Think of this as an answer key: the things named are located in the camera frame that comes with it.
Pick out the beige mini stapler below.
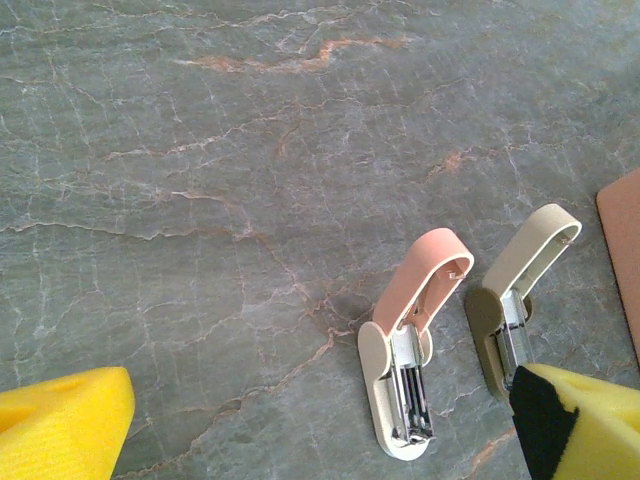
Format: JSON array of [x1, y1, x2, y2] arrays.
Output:
[[464, 203, 584, 404]]

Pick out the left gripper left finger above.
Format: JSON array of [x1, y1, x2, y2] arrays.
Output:
[[0, 366, 136, 480]]

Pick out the orange plastic tray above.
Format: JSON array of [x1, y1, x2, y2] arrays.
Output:
[[596, 167, 640, 364]]

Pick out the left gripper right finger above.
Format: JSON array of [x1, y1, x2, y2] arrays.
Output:
[[508, 363, 640, 480]]

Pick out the pink mini stapler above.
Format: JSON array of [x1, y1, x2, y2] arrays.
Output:
[[357, 227, 476, 460]]

